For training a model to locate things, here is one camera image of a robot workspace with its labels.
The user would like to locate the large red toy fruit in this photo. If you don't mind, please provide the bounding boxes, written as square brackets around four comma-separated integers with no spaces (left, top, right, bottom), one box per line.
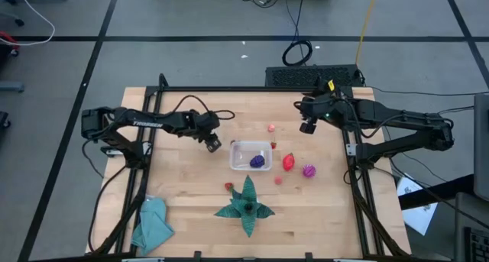
[282,152,296,173]

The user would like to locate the white floor cable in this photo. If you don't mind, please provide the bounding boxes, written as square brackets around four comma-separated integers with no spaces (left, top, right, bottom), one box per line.
[0,0,57,47]

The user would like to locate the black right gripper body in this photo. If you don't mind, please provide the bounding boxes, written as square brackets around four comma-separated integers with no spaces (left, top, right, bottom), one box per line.
[297,95,347,125]

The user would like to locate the black perforated computer case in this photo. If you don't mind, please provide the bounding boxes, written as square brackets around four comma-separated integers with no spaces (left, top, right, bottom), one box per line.
[265,64,364,88]

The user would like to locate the teal cloth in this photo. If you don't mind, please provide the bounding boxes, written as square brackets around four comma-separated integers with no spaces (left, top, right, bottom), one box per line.
[131,196,176,257]

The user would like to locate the white printed paper sheets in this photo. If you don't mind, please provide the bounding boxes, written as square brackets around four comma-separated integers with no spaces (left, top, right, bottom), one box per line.
[396,173,439,236]

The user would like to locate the clear plastic tupperware container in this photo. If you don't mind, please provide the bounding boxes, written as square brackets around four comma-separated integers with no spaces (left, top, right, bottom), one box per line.
[228,140,274,172]

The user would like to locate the grey monitor back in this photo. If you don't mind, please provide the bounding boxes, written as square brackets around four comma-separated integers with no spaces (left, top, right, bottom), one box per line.
[473,92,489,202]

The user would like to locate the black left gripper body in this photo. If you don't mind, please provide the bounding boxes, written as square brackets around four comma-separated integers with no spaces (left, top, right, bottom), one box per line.
[196,112,222,140]

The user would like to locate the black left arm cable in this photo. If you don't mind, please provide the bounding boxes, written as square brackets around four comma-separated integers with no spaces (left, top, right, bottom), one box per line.
[167,95,236,121]

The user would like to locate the coiled black floor cable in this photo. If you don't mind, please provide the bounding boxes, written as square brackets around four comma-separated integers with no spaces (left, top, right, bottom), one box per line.
[282,39,313,67]

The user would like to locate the black keyboard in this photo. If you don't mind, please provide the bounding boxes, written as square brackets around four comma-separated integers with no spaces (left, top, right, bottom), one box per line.
[464,226,489,262]

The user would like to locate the yellow hanging cable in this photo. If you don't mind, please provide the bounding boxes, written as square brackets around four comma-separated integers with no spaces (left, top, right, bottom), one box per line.
[355,0,379,66]

